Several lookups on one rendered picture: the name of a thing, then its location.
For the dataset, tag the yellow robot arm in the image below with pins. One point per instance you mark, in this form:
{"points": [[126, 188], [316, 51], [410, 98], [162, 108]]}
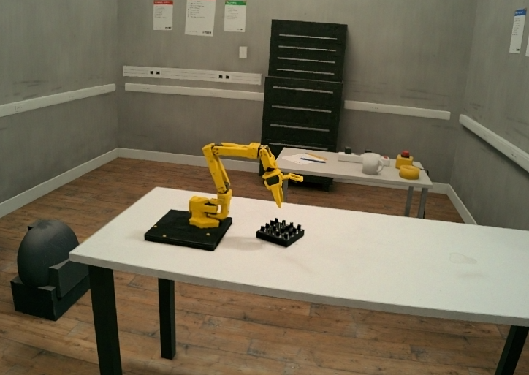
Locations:
{"points": [[201, 205]]}

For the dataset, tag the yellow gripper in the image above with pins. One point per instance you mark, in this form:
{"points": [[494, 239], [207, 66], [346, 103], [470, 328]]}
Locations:
{"points": [[273, 181]]}

